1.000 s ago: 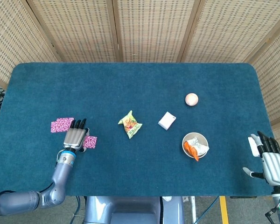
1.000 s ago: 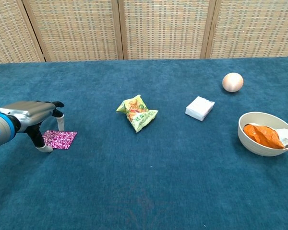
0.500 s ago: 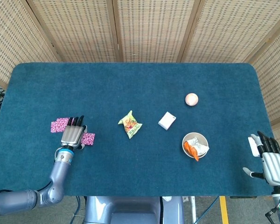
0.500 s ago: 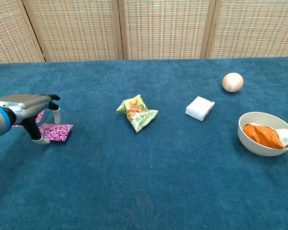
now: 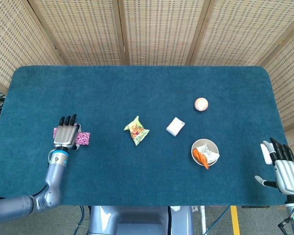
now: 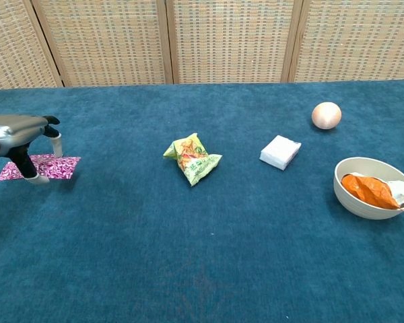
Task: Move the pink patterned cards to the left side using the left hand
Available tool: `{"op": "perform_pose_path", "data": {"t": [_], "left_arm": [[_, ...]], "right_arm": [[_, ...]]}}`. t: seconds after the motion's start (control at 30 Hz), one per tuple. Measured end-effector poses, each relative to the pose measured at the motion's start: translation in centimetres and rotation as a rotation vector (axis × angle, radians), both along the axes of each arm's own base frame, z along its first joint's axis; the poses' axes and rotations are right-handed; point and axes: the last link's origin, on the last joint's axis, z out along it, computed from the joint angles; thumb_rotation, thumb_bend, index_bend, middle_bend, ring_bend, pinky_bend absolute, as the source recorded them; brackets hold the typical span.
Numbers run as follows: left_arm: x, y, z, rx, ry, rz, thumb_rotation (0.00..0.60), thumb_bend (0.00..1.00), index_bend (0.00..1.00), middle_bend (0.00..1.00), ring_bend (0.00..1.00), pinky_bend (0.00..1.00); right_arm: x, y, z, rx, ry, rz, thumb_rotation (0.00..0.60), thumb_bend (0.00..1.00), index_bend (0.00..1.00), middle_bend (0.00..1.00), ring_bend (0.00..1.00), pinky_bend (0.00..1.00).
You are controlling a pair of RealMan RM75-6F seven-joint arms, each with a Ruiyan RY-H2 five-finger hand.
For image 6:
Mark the white napkin stack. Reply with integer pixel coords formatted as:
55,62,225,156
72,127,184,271
259,135,302,172

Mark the blue carpet table cover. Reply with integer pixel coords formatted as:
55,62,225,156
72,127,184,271
0,79,404,323

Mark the woven bamboo screen panel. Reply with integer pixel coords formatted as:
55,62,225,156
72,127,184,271
0,0,64,92
288,0,404,83
31,0,174,87
156,0,304,84

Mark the beige bowl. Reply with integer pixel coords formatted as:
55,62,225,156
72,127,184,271
333,156,404,221

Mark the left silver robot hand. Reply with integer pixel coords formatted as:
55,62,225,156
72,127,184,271
0,114,63,185

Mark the beige round onion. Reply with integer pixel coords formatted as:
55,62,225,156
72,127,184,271
311,102,343,130

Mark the orange snack packet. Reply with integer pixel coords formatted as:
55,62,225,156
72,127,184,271
348,172,404,208

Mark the orange crumpled wrapper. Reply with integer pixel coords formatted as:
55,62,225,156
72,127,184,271
341,173,401,210

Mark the green yellow snack bag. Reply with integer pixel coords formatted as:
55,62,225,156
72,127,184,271
163,133,223,187

